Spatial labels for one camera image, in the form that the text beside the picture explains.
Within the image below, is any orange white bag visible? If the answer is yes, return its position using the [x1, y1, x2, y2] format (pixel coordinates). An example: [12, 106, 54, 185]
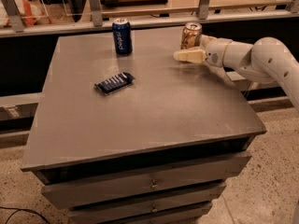
[0, 0, 51, 27]

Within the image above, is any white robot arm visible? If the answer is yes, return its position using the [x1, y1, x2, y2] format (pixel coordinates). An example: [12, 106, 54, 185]
[174, 35, 299, 110]

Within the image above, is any blue rxbar wrapper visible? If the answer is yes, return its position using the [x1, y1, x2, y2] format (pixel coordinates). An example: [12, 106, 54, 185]
[94, 72, 135, 95]

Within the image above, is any black floor cable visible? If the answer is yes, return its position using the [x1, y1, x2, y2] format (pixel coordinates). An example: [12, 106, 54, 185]
[0, 205, 50, 224]

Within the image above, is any grey metal railing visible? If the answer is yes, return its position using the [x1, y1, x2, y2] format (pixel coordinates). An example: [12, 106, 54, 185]
[0, 0, 298, 37]

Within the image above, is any orange soda can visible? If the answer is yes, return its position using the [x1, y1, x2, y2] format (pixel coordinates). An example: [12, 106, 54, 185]
[180, 22, 202, 49]

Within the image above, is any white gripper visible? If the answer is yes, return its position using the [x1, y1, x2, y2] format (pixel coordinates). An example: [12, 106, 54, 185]
[174, 35, 233, 67]

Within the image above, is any grey drawer cabinet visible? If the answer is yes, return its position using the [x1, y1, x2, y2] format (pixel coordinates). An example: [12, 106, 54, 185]
[21, 27, 265, 224]

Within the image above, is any blue pepsi can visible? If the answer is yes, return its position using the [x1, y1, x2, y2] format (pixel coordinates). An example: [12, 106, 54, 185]
[112, 18, 133, 55]

